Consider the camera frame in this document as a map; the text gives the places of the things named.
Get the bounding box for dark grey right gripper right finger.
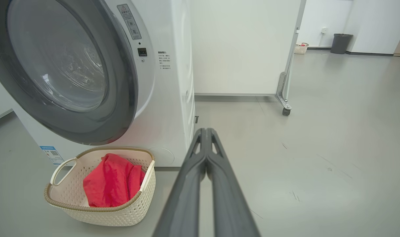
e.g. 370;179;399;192
206;128;261;237

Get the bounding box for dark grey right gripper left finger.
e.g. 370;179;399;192
153;128;207;237

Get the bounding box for red and white garment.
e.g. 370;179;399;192
83;153;146;208

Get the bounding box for round glass washing machine door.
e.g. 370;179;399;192
0;0;139;146

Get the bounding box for cream perforated laundry basket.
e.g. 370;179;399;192
44;147;156;227

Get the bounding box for white washing machine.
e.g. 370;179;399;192
9;0;196;168

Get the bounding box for black text instruction sticker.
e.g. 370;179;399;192
158;51;171;73

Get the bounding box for blue energy label sticker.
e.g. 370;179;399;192
40;146;65;165

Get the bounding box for white mobile partition board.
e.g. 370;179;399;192
190;0;307;96

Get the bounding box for grey warning label sticker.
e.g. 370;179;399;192
117;4;142;40

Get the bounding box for dark grey trash bin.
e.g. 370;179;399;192
330;34;354;54

